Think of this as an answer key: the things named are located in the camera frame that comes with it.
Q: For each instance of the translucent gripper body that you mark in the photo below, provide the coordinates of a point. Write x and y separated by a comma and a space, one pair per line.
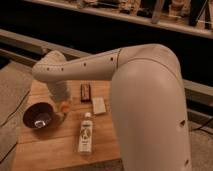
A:
59, 92

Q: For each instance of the white plastic bottle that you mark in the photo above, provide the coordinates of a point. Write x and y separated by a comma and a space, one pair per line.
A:
85, 136

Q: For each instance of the grey metal rail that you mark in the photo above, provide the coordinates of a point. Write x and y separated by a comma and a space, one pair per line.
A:
195, 92

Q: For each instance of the brown chocolate bar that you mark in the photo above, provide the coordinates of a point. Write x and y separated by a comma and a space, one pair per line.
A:
85, 92

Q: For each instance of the white sponge block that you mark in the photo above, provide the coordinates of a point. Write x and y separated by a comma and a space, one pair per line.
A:
98, 105

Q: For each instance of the wooden board table top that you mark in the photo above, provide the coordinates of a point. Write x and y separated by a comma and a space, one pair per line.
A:
56, 146

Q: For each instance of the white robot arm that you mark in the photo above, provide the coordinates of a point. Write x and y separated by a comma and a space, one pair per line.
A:
147, 100

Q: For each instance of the dark ceramic bowl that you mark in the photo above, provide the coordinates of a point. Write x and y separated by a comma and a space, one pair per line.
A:
38, 115

